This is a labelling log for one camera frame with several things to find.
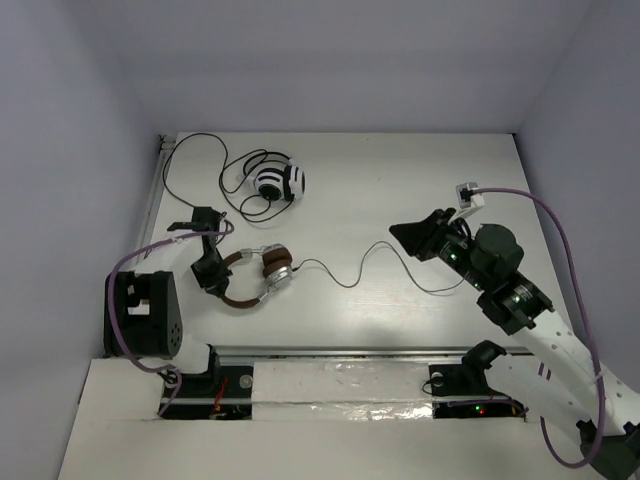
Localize silver foil strip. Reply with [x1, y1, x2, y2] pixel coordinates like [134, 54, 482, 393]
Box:
[251, 360, 433, 422]

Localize brown silver headphones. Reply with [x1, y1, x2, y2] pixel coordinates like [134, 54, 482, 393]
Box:
[219, 243, 293, 310]

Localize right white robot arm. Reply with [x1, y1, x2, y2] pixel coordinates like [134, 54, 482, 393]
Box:
[389, 208, 639, 479]

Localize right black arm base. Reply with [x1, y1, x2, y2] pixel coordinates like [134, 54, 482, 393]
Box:
[421, 340, 528, 420]

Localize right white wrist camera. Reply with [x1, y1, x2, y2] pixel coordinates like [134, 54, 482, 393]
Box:
[450, 182, 485, 222]

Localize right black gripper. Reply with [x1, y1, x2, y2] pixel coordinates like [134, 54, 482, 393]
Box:
[389, 207, 490, 292]

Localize thin black headphone cable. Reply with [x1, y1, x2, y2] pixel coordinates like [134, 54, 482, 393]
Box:
[291, 240, 466, 294]

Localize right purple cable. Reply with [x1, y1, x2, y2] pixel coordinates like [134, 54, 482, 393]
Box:
[469, 185, 608, 469]

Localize white black headphones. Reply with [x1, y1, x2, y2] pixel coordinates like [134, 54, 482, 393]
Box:
[242, 150, 306, 202]

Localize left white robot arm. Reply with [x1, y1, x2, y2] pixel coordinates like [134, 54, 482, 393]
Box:
[103, 207, 234, 386]

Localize aluminium rail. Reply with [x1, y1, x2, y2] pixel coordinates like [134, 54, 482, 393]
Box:
[209, 345, 536, 359]

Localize long black headphone cable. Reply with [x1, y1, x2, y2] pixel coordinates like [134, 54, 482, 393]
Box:
[161, 132, 293, 224]

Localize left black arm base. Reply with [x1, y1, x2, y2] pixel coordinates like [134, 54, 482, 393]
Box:
[158, 349, 254, 421]

